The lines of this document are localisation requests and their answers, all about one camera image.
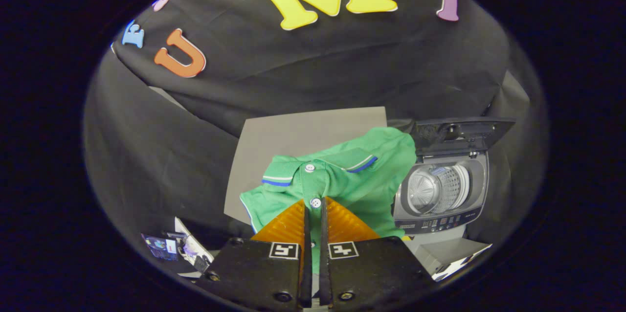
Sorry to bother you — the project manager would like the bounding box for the grey cabinet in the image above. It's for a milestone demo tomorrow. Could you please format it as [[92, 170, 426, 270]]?
[[224, 107, 388, 224]]

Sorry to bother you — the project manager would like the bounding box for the dark washing machine lid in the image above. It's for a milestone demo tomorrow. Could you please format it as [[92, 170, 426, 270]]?
[[411, 117, 516, 158]]

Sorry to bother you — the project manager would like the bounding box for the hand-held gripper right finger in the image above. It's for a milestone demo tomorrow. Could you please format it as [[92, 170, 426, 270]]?
[[320, 197, 436, 310]]

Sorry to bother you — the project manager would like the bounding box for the blue printed card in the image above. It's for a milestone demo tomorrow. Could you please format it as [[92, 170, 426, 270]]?
[[142, 234, 178, 260]]

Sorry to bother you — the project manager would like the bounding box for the white printed paper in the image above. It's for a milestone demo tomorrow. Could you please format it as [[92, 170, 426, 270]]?
[[175, 217, 214, 276]]

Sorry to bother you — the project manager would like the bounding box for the grey washing machine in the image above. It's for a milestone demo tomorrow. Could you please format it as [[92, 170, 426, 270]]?
[[393, 151, 490, 234]]

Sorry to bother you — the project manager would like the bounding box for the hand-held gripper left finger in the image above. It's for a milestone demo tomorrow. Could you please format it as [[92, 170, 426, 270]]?
[[201, 199, 313, 310]]

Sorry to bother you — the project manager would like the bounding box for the green polo shirt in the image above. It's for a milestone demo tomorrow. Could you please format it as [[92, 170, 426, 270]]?
[[240, 127, 417, 273]]

